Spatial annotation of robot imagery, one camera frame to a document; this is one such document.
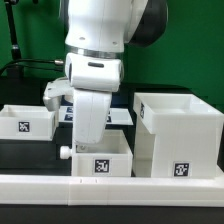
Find white drawer tray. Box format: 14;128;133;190
0;105;58;141
60;129;133;177

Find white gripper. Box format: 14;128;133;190
73;89;112;145

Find white rear drawer tray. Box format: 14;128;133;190
0;105;58;141

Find white front drawer tray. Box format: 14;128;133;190
60;129;133;177

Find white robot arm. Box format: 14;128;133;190
60;0;168;145

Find white drawer cabinet box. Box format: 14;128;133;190
133;93;224;179

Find white L-shaped table fence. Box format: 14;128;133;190
0;169;224;207

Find black camera stand pole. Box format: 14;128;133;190
4;0;24;79

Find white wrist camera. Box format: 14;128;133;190
43;78;73;112

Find white fiducial marker board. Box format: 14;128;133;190
58;106;133;126

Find black cables at base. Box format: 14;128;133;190
0;58;69;77

